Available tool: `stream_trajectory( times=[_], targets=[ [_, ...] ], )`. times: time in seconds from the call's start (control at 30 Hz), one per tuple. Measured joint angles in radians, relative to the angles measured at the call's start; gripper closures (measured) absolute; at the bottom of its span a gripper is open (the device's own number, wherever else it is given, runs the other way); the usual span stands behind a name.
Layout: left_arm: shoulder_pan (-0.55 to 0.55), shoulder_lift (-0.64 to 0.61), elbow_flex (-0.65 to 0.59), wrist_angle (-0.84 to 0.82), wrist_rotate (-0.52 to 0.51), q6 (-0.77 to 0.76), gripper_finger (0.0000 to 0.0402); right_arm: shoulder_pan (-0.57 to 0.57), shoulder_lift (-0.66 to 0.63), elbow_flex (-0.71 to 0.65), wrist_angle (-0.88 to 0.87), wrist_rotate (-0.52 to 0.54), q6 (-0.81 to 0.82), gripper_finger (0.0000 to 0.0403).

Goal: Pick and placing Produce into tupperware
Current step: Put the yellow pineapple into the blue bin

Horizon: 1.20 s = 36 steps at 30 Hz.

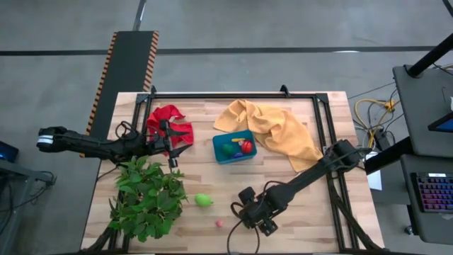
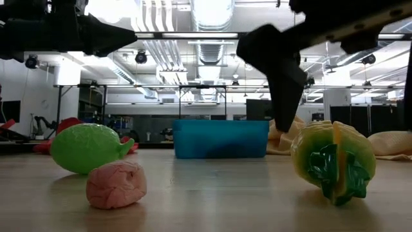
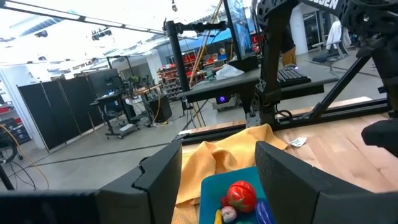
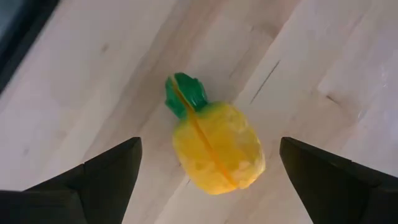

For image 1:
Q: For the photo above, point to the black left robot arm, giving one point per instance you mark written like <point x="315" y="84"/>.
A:
<point x="88" y="147"/>

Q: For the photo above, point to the black power brick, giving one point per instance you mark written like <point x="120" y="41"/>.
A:
<point x="380" y="137"/>

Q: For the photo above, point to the black device blue light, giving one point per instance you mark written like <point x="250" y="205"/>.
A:
<point x="7" y="152"/>

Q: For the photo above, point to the yellow waffle towel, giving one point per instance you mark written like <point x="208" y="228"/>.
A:
<point x="276" y="131"/>

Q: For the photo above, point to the purple toy eggplant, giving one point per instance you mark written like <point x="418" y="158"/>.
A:
<point x="238" y="155"/>

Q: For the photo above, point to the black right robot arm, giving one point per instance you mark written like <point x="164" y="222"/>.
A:
<point x="304" y="177"/>

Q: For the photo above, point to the black striped floor ramp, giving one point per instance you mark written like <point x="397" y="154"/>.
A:
<point x="127" y="63"/>

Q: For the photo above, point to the blue screen device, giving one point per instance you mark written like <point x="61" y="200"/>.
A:
<point x="445" y="125"/>

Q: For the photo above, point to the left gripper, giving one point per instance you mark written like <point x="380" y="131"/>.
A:
<point x="159" y="143"/>

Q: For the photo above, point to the small pink toy fruit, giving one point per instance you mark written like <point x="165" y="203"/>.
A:
<point x="219" y="223"/>

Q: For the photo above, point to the white paper sheet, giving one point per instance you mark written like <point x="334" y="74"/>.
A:
<point x="375" y="180"/>

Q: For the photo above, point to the red cloth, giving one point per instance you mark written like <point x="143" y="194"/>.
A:
<point x="170" y="113"/>

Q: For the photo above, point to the black aluminium table frame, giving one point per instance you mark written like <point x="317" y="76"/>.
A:
<point x="230" y="96"/>

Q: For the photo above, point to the teal tupperware container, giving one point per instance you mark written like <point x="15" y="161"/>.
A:
<point x="221" y="157"/>

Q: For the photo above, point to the black backlit keyboard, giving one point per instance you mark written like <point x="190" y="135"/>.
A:
<point x="435" y="193"/>

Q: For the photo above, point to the grey desk with pole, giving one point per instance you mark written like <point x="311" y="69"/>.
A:
<point x="421" y="106"/>

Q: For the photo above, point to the light green toy fruit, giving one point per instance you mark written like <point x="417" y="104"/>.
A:
<point x="202" y="200"/>

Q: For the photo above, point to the red toy apple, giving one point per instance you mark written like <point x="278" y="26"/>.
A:
<point x="247" y="147"/>

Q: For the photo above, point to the yellow toy banana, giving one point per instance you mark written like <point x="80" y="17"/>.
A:
<point x="239" y="140"/>

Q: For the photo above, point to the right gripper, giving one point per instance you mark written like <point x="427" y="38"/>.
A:
<point x="255" y="212"/>

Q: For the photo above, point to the dark green toy vegetable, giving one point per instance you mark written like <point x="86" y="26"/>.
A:
<point x="227" y="149"/>

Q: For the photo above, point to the black pole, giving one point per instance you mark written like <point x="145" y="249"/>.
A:
<point x="430" y="56"/>

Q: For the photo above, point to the grey keyboard desk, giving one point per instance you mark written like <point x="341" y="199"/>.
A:
<point x="408" y="216"/>

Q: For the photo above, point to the grey metal stand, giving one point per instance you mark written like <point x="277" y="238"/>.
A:
<point x="21" y="175"/>

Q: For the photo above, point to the green leafy artificial plant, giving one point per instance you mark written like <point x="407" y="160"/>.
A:
<point x="148" y="198"/>

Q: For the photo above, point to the black diagonal bar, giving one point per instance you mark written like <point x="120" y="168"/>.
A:
<point x="387" y="156"/>

